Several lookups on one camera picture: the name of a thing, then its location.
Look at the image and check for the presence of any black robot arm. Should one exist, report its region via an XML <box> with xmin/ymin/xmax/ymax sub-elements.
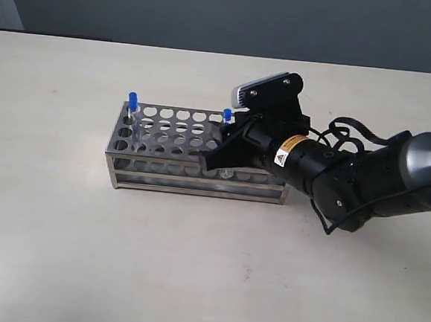
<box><xmin>199</xmin><ymin>72</ymin><xmax>431</xmax><ymax>234</ymax></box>

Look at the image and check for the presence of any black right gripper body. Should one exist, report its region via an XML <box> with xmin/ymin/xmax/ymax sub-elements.
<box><xmin>242</xmin><ymin>72</ymin><xmax>332</xmax><ymax>193</ymax></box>

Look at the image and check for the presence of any stainless steel test tube rack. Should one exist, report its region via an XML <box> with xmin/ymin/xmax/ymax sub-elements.
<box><xmin>105</xmin><ymin>102</ymin><xmax>290</xmax><ymax>205</ymax></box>

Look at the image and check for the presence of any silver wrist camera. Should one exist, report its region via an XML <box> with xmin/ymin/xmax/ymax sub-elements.
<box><xmin>231</xmin><ymin>71</ymin><xmax>289</xmax><ymax>109</ymax></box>

